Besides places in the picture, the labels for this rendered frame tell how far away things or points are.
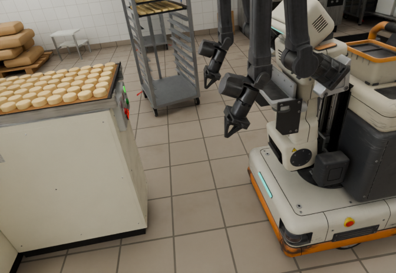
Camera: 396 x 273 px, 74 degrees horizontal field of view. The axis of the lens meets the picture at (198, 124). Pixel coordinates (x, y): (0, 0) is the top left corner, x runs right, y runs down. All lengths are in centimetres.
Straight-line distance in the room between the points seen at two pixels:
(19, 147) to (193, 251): 97
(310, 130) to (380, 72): 34
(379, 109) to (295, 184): 56
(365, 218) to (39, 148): 145
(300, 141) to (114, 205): 95
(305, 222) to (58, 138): 112
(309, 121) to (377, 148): 27
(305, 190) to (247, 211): 41
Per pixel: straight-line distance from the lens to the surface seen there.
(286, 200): 140
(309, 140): 125
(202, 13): 536
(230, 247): 156
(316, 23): 103
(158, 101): 264
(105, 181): 134
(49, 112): 118
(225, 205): 172
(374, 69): 125
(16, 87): 138
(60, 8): 558
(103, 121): 114
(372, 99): 120
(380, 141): 123
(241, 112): 88
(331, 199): 146
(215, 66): 126
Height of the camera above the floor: 132
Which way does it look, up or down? 33 degrees down
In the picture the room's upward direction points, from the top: 7 degrees counter-clockwise
